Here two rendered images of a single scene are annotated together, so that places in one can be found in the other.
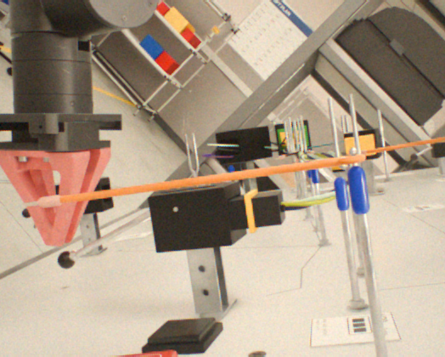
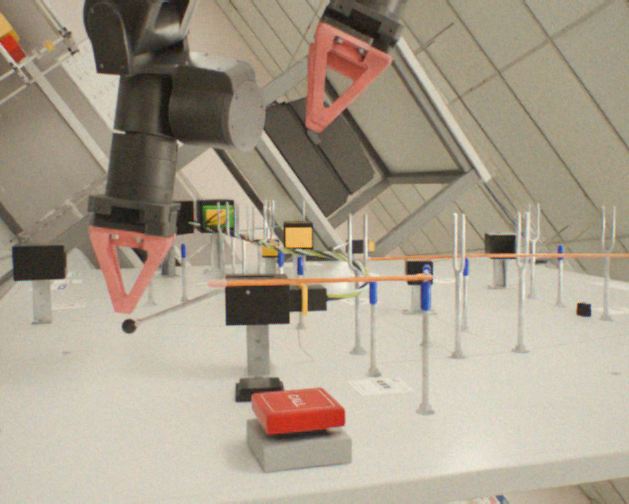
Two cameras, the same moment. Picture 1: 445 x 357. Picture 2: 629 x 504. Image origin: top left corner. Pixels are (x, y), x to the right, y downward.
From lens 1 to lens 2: 30 cm
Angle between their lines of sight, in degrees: 23
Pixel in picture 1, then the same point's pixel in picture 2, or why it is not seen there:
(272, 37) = not seen: hidden behind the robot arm
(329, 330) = (365, 387)
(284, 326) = (328, 385)
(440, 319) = (433, 381)
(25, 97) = (130, 185)
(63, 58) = (166, 158)
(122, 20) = (243, 146)
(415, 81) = (326, 173)
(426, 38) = (340, 133)
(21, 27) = (136, 127)
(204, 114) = (17, 148)
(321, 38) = not seen: hidden behind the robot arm
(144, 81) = not seen: outside the picture
